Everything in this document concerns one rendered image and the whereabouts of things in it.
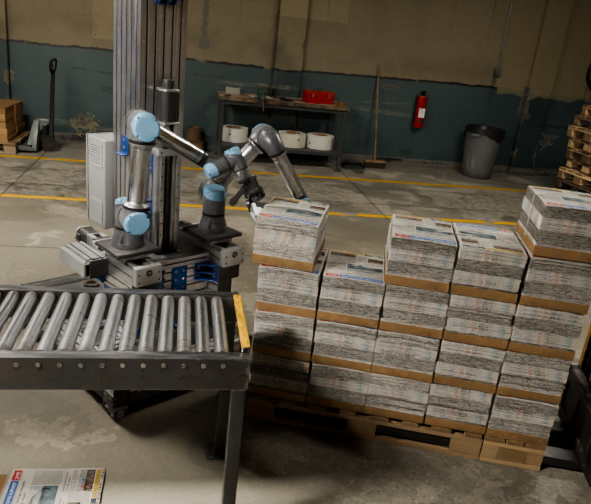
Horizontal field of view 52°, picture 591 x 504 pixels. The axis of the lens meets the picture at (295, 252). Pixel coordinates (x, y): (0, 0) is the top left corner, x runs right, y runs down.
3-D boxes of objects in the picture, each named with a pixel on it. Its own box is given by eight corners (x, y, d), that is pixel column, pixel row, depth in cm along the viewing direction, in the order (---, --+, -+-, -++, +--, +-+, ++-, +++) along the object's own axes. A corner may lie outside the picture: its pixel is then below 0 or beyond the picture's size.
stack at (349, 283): (259, 377, 343) (273, 238, 314) (469, 414, 330) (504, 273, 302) (244, 417, 306) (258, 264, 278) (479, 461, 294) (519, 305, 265)
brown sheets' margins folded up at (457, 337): (262, 355, 337) (271, 271, 320) (475, 392, 325) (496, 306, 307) (247, 393, 302) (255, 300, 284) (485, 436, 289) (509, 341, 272)
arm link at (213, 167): (204, 177, 287) (224, 167, 290) (212, 183, 278) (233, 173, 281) (198, 162, 283) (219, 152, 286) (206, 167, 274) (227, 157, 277)
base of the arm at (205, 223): (192, 227, 321) (193, 209, 318) (215, 223, 331) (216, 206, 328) (209, 235, 311) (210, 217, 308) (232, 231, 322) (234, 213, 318)
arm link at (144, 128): (143, 228, 282) (154, 109, 265) (151, 239, 270) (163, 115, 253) (116, 227, 277) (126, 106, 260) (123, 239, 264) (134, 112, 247)
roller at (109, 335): (125, 303, 245) (125, 292, 243) (111, 365, 202) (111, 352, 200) (112, 303, 244) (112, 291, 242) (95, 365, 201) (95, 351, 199)
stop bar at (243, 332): (241, 298, 249) (241, 294, 249) (251, 352, 209) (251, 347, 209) (233, 298, 249) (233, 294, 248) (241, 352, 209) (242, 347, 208)
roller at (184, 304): (186, 307, 250) (193, 297, 249) (186, 368, 207) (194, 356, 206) (176, 301, 248) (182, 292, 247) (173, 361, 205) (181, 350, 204)
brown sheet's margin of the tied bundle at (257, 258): (259, 250, 293) (260, 242, 292) (318, 260, 290) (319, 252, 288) (251, 261, 279) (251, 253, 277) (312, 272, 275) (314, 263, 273)
